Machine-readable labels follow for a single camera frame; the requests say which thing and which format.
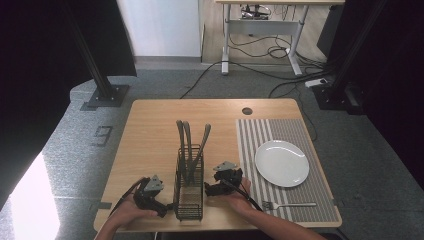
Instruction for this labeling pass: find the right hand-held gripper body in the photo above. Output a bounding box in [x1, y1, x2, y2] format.
[213, 161, 244, 190]

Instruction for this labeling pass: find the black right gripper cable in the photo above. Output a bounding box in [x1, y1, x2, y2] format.
[219, 178, 264, 213]

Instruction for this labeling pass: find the white round plate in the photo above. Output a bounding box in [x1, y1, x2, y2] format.
[254, 139, 311, 188]

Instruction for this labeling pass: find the black metal stand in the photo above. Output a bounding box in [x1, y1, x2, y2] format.
[64, 0, 131, 109]
[311, 0, 391, 112]

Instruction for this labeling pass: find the grey striped placemat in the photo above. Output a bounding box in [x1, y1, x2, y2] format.
[235, 118, 339, 224]

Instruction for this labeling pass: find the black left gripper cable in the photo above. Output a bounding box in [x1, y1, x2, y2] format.
[108, 177, 151, 217]

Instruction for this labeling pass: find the black curtain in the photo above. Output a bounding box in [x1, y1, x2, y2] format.
[324, 0, 424, 192]
[0, 0, 138, 212]

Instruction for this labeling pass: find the person's right hand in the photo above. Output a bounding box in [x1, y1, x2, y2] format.
[221, 177, 258, 215]

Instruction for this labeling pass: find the white power strip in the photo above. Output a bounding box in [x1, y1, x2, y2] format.
[304, 77, 330, 89]

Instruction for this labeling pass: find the silver fork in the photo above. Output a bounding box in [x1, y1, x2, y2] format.
[261, 200, 318, 211]

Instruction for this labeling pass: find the black wire cutlery holder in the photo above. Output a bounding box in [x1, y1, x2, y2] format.
[172, 143, 205, 222]

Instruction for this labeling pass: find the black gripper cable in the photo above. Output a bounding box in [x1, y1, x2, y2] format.
[219, 178, 264, 213]
[108, 177, 151, 217]

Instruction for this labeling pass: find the person's left hand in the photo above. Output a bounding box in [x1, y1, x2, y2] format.
[112, 198, 160, 231]

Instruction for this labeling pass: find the grey floor socket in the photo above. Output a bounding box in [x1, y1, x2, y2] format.
[92, 125, 114, 148]

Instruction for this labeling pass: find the grey cutlery handle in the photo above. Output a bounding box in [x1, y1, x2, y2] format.
[188, 123, 212, 185]
[175, 119, 187, 184]

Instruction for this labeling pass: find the tangle of black cables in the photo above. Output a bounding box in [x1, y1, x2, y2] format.
[228, 33, 334, 83]

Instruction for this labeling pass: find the black floor cable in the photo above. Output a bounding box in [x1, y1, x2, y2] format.
[179, 60, 224, 100]
[268, 81, 319, 142]

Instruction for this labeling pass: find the white standing desk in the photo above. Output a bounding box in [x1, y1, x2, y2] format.
[214, 0, 346, 77]

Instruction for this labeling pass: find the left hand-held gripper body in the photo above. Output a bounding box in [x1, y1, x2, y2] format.
[132, 174, 165, 212]

